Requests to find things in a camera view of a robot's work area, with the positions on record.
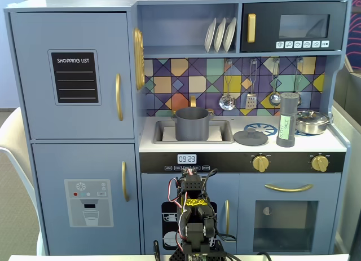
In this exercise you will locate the black and red robot base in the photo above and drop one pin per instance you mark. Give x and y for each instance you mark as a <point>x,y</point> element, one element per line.
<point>194,251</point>

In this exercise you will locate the white plate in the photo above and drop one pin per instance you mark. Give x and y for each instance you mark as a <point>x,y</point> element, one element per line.
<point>219,35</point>
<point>209,35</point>
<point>229,34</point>

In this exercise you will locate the gray salt shaker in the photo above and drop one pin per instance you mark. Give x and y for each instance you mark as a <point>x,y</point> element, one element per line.
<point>287,108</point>

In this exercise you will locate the blue oven door with window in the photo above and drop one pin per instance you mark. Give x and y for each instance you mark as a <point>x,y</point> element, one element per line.
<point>248,187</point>

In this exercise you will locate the fridge door with ice dispenser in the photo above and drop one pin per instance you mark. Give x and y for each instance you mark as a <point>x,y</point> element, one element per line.
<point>50,165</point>

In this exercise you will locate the gray plastic pot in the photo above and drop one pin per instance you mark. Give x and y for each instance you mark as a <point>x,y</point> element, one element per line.
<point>191,125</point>

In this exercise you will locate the metal slotted spatula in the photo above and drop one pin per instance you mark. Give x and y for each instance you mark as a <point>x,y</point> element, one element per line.
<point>250,101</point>

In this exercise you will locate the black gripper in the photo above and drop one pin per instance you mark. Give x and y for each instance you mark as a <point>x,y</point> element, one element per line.
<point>188,177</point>

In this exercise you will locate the gray pot lid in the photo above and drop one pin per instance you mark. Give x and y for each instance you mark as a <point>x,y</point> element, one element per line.
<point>251,138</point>

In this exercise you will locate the blue dishwasher door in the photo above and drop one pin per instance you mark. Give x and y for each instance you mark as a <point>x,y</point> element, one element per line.
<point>152,193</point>

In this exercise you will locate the gold toy faucet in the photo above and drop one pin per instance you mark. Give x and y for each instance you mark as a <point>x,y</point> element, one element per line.
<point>193,101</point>

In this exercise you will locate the metal ladle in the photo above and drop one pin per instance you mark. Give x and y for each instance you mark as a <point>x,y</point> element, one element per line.
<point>274,99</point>

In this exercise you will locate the metal skimmer spoon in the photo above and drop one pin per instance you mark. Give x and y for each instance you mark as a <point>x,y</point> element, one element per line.
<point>227,102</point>

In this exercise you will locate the light blue desk divider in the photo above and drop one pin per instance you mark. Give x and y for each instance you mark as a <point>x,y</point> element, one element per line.
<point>349,159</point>

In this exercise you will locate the white chair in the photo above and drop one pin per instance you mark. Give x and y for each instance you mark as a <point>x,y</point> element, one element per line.
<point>14,125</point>

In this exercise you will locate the fridge door with shopping list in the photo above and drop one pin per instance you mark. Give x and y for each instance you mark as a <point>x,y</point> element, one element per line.
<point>34,75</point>

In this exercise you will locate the gold stove knob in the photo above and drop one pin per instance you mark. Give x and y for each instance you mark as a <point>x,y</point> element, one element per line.
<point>260,163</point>
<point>319,163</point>

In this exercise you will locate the metal hanging utensil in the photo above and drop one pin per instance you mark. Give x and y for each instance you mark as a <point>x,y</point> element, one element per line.
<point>300,100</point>

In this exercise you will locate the steel pot with lid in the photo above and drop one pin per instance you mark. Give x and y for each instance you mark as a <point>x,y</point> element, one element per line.
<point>313,123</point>

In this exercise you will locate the blue wooden toy kitchen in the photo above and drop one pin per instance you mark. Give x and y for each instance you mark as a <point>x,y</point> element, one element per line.
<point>186,32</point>

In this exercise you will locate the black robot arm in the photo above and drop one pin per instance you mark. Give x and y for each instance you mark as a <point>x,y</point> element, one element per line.
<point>194,216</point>

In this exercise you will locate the gold toy phone handset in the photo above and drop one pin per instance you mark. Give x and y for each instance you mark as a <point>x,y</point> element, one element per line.
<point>138,61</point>

